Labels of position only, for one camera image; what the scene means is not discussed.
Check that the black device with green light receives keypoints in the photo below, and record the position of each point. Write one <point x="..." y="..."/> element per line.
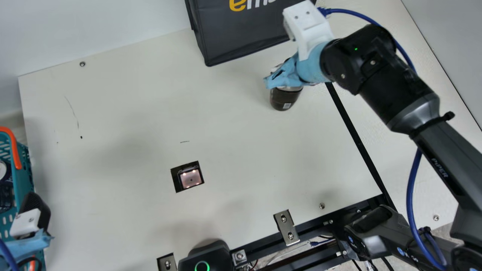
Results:
<point x="205" y="258"/>

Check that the teal shopping basket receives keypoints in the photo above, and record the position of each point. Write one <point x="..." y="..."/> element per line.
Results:
<point x="15" y="180"/>

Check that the dark coffee bottle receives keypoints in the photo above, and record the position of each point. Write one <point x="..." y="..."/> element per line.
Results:
<point x="285" y="98"/>

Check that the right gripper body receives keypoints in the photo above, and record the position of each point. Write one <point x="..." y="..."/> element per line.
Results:
<point x="307" y="69"/>

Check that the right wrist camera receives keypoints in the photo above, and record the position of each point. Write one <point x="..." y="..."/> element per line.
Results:
<point x="307" y="26"/>

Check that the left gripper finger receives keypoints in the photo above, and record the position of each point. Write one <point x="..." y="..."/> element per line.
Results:
<point x="30" y="216"/>

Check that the metal can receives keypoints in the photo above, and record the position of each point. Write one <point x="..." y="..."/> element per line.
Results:
<point x="3" y="170"/>

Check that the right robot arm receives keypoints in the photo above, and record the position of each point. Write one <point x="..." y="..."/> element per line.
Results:
<point x="391" y="82"/>

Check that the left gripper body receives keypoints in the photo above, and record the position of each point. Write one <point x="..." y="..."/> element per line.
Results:
<point x="30" y="242"/>

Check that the dark grey bag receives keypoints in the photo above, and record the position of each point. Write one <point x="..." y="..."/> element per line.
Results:
<point x="233" y="34"/>

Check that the black strip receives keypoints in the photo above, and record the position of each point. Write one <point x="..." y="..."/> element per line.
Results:
<point x="356" y="139"/>

